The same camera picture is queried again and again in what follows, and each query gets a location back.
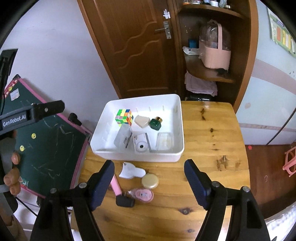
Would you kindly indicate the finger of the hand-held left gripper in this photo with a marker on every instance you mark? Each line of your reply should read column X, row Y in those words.
column 7, row 54
column 46, row 110

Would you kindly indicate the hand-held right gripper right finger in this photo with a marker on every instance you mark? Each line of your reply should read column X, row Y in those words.
column 196, row 185

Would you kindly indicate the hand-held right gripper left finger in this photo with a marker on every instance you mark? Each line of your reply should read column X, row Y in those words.
column 103, row 185

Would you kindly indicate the pink candy dispenser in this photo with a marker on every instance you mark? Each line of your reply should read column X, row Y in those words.
column 115, row 185

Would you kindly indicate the black charger adapter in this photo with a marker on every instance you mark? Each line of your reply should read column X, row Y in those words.
column 124, row 201

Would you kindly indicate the white plastic scoop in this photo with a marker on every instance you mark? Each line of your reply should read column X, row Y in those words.
column 130, row 171

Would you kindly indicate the pink correction tape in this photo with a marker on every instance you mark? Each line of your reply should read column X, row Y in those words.
column 144, row 195

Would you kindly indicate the round beige compact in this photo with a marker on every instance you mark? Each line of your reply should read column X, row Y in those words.
column 150, row 181

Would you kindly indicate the white plastic bin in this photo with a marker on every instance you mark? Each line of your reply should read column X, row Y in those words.
column 138, row 153

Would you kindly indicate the clear rectangular plastic box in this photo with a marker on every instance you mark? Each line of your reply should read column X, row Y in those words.
column 122, row 136

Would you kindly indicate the translucent small container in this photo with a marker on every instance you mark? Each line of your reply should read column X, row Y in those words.
column 164, row 141

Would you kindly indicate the white compact camera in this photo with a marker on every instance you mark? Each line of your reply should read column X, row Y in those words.
column 141, row 144

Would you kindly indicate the colourful puzzle cube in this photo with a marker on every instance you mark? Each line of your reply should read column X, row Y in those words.
column 123, row 117

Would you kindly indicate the green perfume bottle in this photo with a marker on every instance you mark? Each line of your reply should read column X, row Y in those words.
column 155, row 124

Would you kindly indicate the beige pentagon eraser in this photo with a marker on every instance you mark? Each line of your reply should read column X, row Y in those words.
column 141, row 121

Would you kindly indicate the person's left hand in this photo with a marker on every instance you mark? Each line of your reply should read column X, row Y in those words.
column 12, row 178

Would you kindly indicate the black chalkboard knob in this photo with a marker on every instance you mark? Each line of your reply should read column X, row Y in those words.
column 74, row 118

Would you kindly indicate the white bedding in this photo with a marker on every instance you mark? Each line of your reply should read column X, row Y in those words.
column 284, row 224

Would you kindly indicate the pink plastic stool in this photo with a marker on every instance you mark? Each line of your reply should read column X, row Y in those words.
column 291, row 162

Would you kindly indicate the pink folded cloth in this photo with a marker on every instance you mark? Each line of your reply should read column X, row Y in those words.
column 200, row 84

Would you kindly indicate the brown wooden door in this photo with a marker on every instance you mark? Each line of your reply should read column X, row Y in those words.
column 129, row 46

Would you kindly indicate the wooden corner shelf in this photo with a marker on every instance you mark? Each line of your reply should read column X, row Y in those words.
column 201, row 74

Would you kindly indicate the small black hair clip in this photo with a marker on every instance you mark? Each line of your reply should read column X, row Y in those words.
column 222, row 72

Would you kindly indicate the pale blue wardrobe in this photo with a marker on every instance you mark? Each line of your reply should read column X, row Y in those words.
column 270, row 92

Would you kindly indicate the pink storage basket with dome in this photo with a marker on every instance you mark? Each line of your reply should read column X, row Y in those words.
column 215, row 55

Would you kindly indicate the white wipes packet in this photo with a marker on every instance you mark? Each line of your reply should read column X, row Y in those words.
column 190, row 51

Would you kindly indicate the blue jar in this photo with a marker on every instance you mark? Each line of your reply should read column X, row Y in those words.
column 192, row 43

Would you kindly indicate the white door hook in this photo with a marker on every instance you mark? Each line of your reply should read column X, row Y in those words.
column 166, row 14

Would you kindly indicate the row of cosmetic jars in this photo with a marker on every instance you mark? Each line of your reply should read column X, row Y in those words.
column 208, row 2

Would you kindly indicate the green chalkboard with pink frame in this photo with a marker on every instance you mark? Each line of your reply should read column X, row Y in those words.
column 53, row 150

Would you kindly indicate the wall poster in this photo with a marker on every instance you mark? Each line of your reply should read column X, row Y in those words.
column 283, row 32

